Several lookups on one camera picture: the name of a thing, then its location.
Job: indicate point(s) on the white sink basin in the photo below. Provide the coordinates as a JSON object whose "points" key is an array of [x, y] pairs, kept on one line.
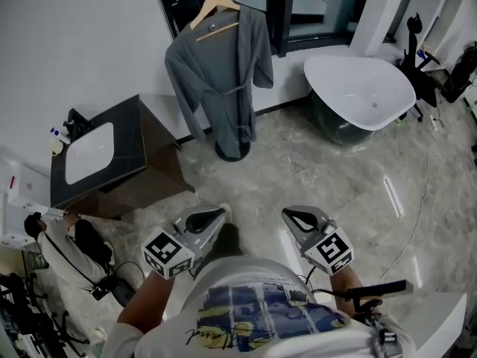
{"points": [[89, 153]]}

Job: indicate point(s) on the wooden clothes hanger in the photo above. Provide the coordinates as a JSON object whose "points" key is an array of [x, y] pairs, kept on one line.
{"points": [[214, 4]]}

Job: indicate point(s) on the person's left shoe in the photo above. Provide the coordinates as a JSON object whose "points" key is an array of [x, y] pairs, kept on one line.
{"points": [[226, 211]]}

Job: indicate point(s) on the white cup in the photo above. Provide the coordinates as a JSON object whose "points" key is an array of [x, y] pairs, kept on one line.
{"points": [[56, 147]]}

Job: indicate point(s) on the white power strip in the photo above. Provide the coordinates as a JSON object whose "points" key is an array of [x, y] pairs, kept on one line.
{"points": [[434, 122]]}

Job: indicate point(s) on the grey bathrobe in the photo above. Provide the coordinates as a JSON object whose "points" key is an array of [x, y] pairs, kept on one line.
{"points": [[223, 73]]}

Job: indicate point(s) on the white and green bathtub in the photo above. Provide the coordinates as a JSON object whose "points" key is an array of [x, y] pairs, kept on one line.
{"points": [[357, 91]]}

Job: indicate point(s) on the dark vanity cabinet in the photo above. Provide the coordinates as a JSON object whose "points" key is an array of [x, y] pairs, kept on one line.
{"points": [[149, 170]]}

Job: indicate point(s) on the black faucet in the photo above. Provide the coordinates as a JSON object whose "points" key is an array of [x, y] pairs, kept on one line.
{"points": [[76, 121]]}

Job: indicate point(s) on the person's right forearm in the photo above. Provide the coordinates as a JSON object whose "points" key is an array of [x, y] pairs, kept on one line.
{"points": [[344, 285]]}

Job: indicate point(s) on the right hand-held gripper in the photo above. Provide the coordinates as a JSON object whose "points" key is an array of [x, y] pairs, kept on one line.
{"points": [[331, 250]]}

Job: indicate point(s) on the white and blue spray bottle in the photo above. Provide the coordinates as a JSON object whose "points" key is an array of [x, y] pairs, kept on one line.
{"points": [[59, 135]]}

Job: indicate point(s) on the person's white printed shirt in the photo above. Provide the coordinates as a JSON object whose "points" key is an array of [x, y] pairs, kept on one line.
{"points": [[268, 323]]}

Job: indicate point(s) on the black chest-mounted bar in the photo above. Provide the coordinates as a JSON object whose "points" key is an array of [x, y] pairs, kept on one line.
{"points": [[384, 287]]}

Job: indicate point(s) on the white curved cabinet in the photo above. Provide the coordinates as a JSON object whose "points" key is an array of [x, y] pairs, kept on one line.
{"points": [[445, 330]]}

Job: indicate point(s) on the black bag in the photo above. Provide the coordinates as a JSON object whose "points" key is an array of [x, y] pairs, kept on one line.
{"points": [[462, 73]]}

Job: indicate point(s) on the black tripod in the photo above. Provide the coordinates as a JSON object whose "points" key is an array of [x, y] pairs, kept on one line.
{"points": [[22, 311]]}

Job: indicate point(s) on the black window frame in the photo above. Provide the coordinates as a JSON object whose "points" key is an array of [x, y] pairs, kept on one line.
{"points": [[283, 13]]}

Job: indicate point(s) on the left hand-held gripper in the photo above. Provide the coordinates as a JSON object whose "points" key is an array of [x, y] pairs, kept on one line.
{"points": [[167, 252]]}

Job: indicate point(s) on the black office chair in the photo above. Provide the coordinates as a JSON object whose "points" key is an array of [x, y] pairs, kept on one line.
{"points": [[417, 73]]}

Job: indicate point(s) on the person's dark trousers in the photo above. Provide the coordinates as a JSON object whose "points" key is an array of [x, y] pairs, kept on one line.
{"points": [[225, 242]]}

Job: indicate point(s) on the person's left forearm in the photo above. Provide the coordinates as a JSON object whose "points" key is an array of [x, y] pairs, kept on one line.
{"points": [[145, 304]]}

